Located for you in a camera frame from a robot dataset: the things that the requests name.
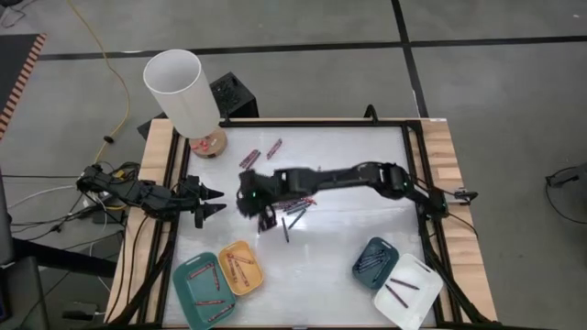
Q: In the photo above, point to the black mat striped edge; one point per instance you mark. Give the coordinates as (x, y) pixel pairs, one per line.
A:
(11, 69)

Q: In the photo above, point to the white shade table lamp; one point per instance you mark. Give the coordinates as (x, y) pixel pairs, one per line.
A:
(181, 94)

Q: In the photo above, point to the pile of crayons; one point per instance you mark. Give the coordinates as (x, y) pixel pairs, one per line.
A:
(308, 201)

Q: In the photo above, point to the white plastic tray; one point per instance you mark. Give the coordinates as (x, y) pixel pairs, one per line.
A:
(413, 314)

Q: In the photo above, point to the teal green plastic tray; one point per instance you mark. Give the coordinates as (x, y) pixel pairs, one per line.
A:
(190, 289)

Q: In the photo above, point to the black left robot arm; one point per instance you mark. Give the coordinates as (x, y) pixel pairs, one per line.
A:
(137, 194)

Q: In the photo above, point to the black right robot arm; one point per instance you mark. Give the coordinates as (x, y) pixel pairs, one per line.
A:
(339, 176)

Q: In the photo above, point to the yellow plastic tray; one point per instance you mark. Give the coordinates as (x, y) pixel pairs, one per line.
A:
(246, 288)

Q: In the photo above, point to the black clamp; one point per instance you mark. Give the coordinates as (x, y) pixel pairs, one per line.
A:
(465, 195)

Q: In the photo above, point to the black perforated box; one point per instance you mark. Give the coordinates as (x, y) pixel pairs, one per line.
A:
(231, 96)

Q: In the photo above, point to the red crayon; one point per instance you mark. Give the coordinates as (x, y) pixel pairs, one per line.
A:
(246, 157)
(252, 160)
(240, 259)

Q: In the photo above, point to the black power adapter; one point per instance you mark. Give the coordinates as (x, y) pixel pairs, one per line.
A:
(105, 215)

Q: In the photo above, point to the dark blue plastic tray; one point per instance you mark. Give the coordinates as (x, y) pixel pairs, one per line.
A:
(367, 280)

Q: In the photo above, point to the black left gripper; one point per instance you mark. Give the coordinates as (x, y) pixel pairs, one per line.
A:
(181, 204)

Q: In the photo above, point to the blue crayon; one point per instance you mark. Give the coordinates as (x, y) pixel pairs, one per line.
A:
(370, 266)
(369, 261)
(285, 229)
(370, 256)
(381, 272)
(297, 219)

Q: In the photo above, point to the black camera bracket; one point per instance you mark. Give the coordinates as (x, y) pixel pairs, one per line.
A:
(370, 114)

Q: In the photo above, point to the pink crayon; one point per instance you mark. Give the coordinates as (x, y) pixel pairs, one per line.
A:
(200, 271)
(244, 276)
(215, 277)
(221, 313)
(229, 269)
(236, 275)
(210, 302)
(274, 149)

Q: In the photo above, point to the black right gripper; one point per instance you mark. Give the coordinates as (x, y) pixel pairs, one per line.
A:
(254, 192)

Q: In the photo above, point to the small red piece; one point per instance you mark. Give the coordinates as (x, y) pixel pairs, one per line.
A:
(196, 146)
(205, 144)

